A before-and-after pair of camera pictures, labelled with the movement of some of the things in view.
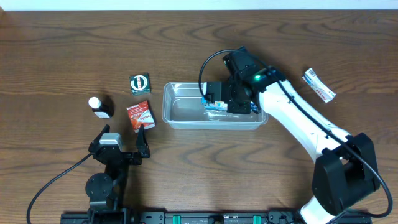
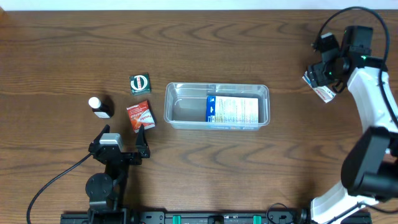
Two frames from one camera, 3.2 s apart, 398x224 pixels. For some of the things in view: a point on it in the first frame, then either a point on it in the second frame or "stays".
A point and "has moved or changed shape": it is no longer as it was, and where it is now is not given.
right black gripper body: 237,106 → 319,73
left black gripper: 123,156 stays
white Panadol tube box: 322,89 stays
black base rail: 208,216 stays
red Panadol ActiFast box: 141,114 stays
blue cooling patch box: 222,105 has moved or changed shape
